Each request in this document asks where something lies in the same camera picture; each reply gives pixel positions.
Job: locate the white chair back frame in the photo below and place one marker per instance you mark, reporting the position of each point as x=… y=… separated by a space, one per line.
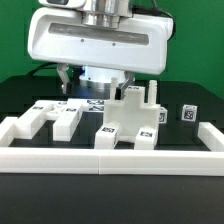
x=65 y=116

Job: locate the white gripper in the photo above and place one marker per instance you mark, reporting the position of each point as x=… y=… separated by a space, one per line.
x=99 y=33

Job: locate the white U-shaped fence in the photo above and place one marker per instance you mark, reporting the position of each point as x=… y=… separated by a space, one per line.
x=103 y=162

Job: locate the white chair seat part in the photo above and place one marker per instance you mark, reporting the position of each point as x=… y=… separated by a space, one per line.
x=133 y=114

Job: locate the white marker base plate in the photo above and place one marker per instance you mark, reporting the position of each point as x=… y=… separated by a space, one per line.
x=88 y=105

